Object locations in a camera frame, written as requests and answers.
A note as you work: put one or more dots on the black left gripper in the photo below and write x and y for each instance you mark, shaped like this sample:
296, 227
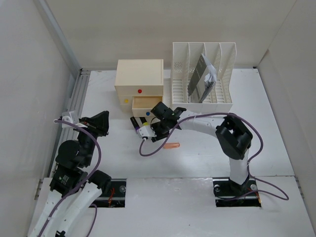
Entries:
99, 123

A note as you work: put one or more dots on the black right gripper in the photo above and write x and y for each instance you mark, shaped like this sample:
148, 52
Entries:
160, 137

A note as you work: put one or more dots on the orange transparent cap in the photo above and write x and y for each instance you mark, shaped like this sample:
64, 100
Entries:
171, 145

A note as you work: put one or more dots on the purple highlighter marker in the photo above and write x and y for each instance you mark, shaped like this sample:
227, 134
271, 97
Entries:
135, 124

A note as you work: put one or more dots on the cream drawer cabinet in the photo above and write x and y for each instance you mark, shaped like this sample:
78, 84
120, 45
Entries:
139, 85

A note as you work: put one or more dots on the grey setup guide booklet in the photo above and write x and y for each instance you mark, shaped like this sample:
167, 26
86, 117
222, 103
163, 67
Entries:
202, 81

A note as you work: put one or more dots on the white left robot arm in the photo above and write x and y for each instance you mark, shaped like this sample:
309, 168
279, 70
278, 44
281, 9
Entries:
77, 182

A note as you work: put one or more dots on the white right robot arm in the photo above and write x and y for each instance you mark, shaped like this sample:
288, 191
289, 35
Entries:
233, 136

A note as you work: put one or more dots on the white file organizer rack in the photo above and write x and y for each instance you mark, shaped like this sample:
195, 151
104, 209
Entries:
185, 57

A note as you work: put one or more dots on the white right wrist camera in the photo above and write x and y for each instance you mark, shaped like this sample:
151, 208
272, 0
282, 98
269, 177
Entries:
146, 132

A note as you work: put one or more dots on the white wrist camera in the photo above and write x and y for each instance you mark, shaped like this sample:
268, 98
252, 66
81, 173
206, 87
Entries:
66, 118
146, 132

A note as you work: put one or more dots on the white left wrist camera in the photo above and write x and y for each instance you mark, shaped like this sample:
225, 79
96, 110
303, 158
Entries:
66, 118

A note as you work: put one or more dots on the aluminium frame rail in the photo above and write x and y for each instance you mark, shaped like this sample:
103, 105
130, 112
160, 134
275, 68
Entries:
71, 101

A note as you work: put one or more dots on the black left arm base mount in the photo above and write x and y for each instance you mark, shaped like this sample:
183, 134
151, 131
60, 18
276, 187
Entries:
115, 197

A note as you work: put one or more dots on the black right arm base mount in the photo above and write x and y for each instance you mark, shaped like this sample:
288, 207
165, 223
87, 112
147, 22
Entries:
229, 194

